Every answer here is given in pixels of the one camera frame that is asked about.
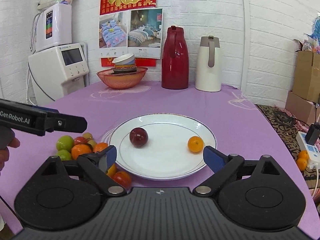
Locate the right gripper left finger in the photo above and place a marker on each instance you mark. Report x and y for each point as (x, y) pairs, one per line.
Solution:
(95, 166)

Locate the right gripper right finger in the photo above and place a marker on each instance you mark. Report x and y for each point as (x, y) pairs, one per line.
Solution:
(225, 169)

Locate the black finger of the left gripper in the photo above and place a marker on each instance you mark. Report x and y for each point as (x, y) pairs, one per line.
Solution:
(65, 123)

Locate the green apple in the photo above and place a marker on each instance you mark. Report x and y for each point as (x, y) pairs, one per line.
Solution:
(64, 155)
(65, 142)

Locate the large orange mandarin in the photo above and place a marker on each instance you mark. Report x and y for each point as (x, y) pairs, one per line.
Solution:
(80, 149)

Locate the brown-green longan fruit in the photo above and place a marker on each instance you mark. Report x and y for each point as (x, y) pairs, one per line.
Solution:
(87, 136)

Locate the small orange kumquat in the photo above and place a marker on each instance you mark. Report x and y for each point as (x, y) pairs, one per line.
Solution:
(195, 144)

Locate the dark red plum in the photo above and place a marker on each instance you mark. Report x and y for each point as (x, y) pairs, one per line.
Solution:
(138, 137)

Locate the yellow-orange kumquat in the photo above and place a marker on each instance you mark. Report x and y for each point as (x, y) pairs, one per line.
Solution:
(112, 171)

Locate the red cherry tomato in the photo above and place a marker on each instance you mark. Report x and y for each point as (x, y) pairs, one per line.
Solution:
(80, 140)

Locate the person's left hand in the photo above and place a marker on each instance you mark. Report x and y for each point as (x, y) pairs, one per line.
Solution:
(5, 154)

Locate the white water dispenser machine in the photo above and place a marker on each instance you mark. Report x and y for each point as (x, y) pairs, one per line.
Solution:
(58, 71)

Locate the white round plate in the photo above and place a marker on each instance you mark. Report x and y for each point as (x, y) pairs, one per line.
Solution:
(166, 155)

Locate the leopard pattern blanket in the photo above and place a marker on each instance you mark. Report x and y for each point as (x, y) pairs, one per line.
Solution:
(287, 127)

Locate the orange glass bowl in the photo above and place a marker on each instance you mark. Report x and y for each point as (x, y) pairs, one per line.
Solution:
(123, 80)

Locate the orange on side couch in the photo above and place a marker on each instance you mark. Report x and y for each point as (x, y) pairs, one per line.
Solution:
(303, 154)

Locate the stack of small bowls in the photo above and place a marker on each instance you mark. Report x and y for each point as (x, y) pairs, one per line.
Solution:
(124, 64)

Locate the white power strip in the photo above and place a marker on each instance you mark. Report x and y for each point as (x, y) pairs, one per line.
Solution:
(312, 151)

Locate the black power adapter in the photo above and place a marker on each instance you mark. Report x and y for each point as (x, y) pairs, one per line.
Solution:
(313, 134)

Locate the cardboard boxes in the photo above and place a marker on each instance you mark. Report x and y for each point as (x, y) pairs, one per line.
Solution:
(304, 95)

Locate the white thermos jug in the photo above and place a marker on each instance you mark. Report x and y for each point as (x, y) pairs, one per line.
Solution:
(208, 77)

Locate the red thermos jug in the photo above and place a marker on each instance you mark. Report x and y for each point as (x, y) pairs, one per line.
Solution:
(175, 60)

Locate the bedding calendar poster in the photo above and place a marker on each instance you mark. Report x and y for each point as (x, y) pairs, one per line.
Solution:
(132, 31)

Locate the white wall water purifier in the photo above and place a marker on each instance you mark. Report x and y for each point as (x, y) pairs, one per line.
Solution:
(54, 27)

